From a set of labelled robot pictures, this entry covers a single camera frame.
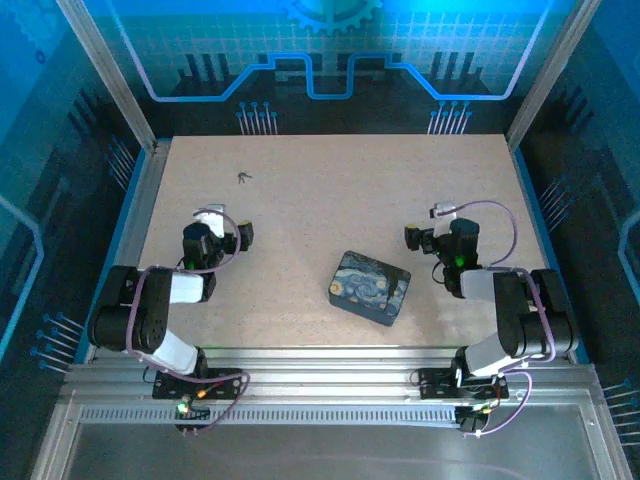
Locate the starry night painted tin box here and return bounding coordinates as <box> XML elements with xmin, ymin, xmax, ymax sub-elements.
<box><xmin>328</xmin><ymin>250</ymin><xmax>412</xmax><ymax>327</ymax></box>

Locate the black power connector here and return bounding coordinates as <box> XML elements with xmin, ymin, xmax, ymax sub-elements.
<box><xmin>174</xmin><ymin>394</ymin><xmax>211</xmax><ymax>434</ymax></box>
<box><xmin>457</xmin><ymin>407</ymin><xmax>484</xmax><ymax>436</ymax></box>

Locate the grey metal panel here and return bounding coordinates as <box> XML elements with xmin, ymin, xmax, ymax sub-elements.
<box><xmin>29</xmin><ymin>404</ymin><xmax>634</xmax><ymax>480</ymax></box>

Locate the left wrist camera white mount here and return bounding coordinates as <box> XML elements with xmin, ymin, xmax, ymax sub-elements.
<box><xmin>193</xmin><ymin>203</ymin><xmax>226</xmax><ymax>239</ymax></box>

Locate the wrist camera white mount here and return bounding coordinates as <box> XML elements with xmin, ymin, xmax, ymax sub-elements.
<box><xmin>428</xmin><ymin>201</ymin><xmax>457</xmax><ymax>239</ymax></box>
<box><xmin>193</xmin><ymin>203</ymin><xmax>226</xmax><ymax>239</ymax></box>

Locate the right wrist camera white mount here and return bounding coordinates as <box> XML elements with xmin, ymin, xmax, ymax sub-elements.
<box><xmin>428</xmin><ymin>201</ymin><xmax>457</xmax><ymax>239</ymax></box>

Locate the aluminium table side rail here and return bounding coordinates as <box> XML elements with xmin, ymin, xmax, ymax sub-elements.
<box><xmin>102</xmin><ymin>142</ymin><xmax>171</xmax><ymax>366</ymax></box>

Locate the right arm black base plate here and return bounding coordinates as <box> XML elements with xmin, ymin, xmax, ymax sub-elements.
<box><xmin>417</xmin><ymin>367</ymin><xmax>510</xmax><ymax>401</ymax></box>

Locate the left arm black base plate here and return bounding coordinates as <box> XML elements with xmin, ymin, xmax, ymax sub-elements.
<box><xmin>152</xmin><ymin>367</ymin><xmax>245</xmax><ymax>401</ymax></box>

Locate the aluminium frame rail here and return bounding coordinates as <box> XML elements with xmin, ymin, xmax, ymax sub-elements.
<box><xmin>58</xmin><ymin>344</ymin><xmax>604</xmax><ymax>419</ymax></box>

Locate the aluminium frame post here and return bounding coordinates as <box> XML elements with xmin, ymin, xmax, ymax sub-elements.
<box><xmin>505</xmin><ymin>0</ymin><xmax>604</xmax><ymax>151</ymax></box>
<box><xmin>53</xmin><ymin>0</ymin><xmax>160</xmax><ymax>151</ymax></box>

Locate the slotted grey cable duct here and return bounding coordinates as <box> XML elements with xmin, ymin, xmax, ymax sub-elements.
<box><xmin>78</xmin><ymin>405</ymin><xmax>464</xmax><ymax>427</ymax></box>

